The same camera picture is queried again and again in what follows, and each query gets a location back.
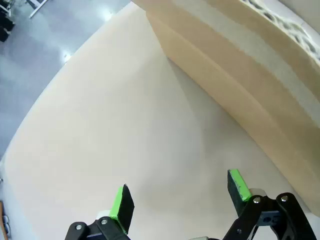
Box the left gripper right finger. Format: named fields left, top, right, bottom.
left=223, top=169, right=318, bottom=240

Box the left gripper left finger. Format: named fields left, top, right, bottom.
left=67, top=183, right=136, bottom=240

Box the brown cardboard box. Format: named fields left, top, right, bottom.
left=132, top=0, right=320, bottom=218

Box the bubble wrap bundle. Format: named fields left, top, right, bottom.
left=239, top=0, right=320, bottom=61

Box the black equipment case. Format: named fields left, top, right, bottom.
left=0, top=0, right=16, bottom=43

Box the white metal frame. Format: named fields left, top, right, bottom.
left=26, top=0, right=48, bottom=19

